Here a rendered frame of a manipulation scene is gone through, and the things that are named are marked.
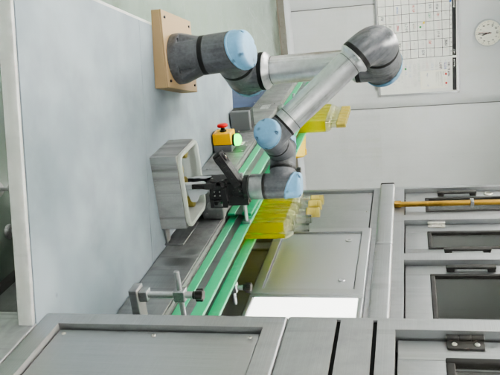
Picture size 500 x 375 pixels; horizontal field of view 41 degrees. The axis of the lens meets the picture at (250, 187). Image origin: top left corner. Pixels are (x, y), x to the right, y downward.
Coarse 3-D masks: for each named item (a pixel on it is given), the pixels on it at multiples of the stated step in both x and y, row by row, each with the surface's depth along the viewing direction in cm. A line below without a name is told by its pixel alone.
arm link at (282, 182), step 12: (276, 168) 192; (288, 168) 191; (264, 180) 191; (276, 180) 190; (288, 180) 189; (300, 180) 190; (264, 192) 191; (276, 192) 191; (288, 192) 190; (300, 192) 190
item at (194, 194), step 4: (188, 184) 196; (192, 184) 195; (188, 188) 196; (188, 192) 197; (192, 192) 197; (196, 192) 197; (200, 192) 196; (204, 192) 196; (192, 196) 197; (196, 196) 197; (192, 200) 198; (196, 200) 197
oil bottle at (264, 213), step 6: (258, 210) 225; (264, 210) 224; (270, 210) 223; (276, 210) 223; (282, 210) 222; (288, 210) 222; (258, 216) 221; (264, 216) 220; (270, 216) 220; (276, 216) 219; (282, 216) 219; (288, 216) 218; (294, 216) 219
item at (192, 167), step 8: (192, 144) 198; (184, 152) 190; (192, 152) 203; (176, 160) 189; (184, 160) 204; (192, 160) 204; (184, 168) 205; (192, 168) 205; (200, 168) 205; (192, 176) 206; (184, 184) 190; (184, 192) 190; (184, 200) 191; (200, 200) 208; (192, 208) 206; (200, 208) 205; (192, 216) 200; (192, 224) 195
